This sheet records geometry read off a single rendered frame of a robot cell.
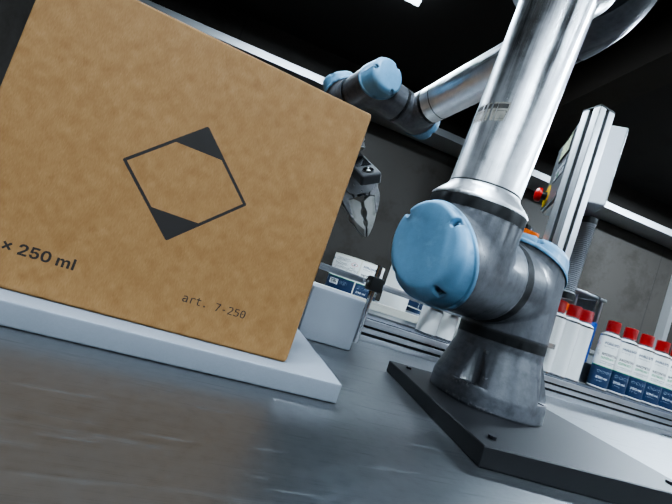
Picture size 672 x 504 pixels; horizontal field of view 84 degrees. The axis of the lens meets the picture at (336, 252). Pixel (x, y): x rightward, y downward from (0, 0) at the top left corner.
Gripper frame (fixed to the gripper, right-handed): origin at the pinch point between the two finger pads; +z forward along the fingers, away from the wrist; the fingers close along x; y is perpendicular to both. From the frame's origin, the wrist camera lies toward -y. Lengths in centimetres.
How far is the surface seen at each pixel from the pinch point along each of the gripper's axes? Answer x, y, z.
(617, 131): -57, -17, -13
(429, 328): -11.2, -2.2, 25.5
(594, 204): -49, -16, 3
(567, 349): -52, -2, 42
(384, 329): 1.3, -4.9, 21.9
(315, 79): -63, 222, -117
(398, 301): -16.3, 24.3, 24.8
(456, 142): -177, 206, -50
